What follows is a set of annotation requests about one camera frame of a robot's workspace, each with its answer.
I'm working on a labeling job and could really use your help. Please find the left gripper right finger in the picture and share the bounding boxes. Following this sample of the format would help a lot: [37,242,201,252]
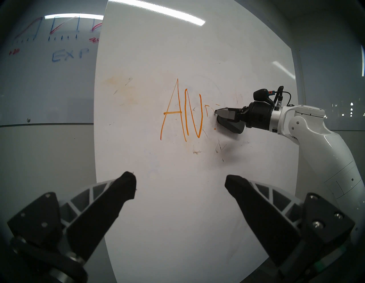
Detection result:
[224,174,355,278]

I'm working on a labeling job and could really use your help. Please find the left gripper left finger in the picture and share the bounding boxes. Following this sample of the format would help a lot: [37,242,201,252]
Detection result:
[7,171,137,264]

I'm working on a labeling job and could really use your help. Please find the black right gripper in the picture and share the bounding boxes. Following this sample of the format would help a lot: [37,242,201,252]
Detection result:
[215,101,276,132]

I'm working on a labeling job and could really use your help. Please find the dark grey whiteboard eraser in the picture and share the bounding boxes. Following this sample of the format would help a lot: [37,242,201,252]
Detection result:
[217,114,246,134]

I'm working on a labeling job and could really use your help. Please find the white freestanding whiteboard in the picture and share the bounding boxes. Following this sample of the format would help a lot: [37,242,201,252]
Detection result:
[94,0,300,283]

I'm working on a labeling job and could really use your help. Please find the thin black right camera cable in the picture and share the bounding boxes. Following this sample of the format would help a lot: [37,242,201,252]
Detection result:
[273,86,292,107]

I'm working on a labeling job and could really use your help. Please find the wall-mounted glass board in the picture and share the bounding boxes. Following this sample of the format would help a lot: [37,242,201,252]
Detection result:
[0,11,104,126]
[299,48,365,132]

